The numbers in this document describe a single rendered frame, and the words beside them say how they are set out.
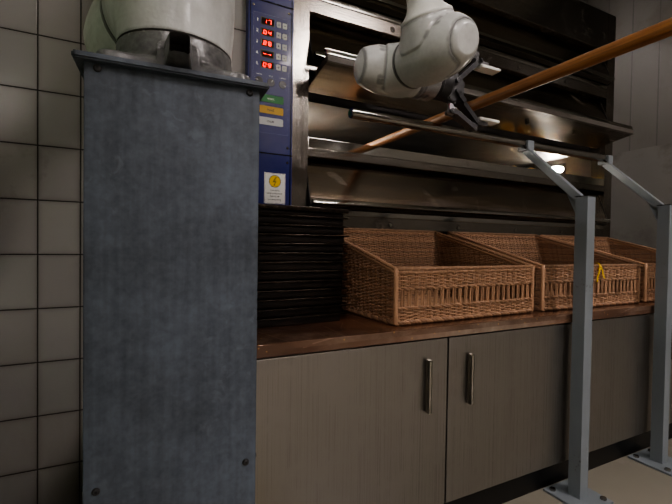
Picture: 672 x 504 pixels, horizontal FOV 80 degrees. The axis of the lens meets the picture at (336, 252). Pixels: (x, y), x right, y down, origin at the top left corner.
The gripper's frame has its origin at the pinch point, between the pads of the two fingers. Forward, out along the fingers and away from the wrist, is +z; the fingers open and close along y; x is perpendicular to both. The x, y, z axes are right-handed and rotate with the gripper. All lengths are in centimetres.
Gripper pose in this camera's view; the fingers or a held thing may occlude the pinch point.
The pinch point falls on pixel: (493, 97)
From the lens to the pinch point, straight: 123.2
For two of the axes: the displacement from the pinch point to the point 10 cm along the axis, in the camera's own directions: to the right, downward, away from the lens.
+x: 4.4, 0.2, -9.0
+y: -0.1, 10.0, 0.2
